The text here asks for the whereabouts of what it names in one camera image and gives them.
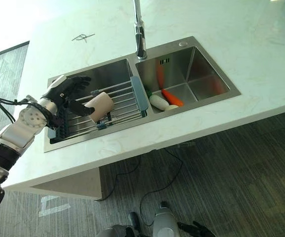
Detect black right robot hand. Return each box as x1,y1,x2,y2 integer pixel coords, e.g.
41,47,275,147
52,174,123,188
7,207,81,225
177,221,216,237

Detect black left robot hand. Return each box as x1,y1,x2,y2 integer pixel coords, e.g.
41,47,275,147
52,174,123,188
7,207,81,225
42,75,96,118

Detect beige cup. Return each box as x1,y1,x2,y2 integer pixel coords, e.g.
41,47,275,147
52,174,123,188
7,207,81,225
84,91,115,123

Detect metal drying rack blue ends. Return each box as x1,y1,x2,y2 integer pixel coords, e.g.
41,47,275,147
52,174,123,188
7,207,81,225
47,76,148,145

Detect silver robot body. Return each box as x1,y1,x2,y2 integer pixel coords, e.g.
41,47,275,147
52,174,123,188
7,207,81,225
97,211,143,237

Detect stainless steel double sink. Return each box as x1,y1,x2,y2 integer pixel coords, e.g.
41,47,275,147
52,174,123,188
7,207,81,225
43,36,242,154

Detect white toy radish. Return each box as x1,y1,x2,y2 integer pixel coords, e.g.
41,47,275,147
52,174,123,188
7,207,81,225
146,90,170,111

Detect chrome faucet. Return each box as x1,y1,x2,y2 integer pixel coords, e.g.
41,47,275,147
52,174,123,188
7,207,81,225
133,0,148,60

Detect orange toy carrot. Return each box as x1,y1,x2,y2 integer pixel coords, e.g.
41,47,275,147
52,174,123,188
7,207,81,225
161,88,184,107

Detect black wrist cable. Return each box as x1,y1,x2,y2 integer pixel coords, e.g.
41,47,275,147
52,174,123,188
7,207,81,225
0,95,30,124

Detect black cable on floor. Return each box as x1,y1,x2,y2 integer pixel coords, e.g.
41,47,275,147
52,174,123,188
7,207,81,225
94,147,184,226

